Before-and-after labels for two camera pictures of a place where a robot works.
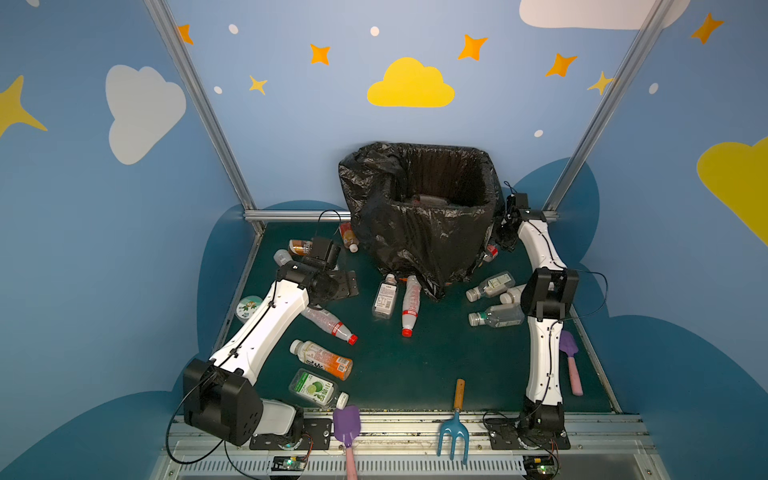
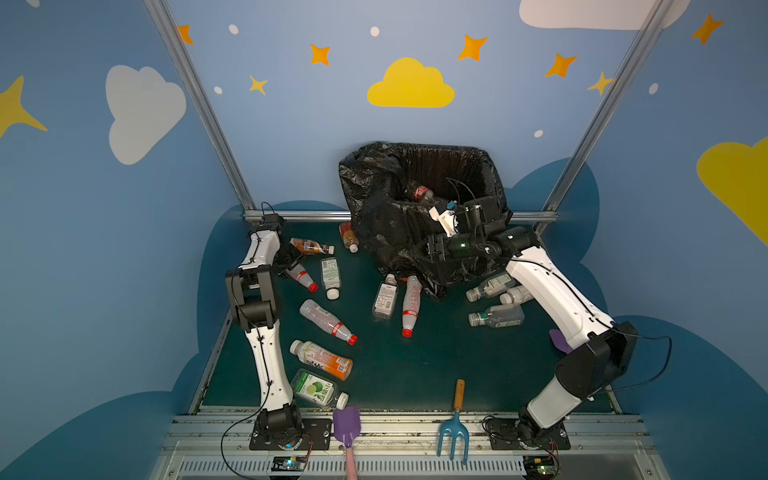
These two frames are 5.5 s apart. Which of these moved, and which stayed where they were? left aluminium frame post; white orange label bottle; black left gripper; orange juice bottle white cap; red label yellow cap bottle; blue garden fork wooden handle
Moved: red label yellow cap bottle; black left gripper
Stayed: white orange label bottle; orange juice bottle white cap; left aluminium frame post; blue garden fork wooden handle
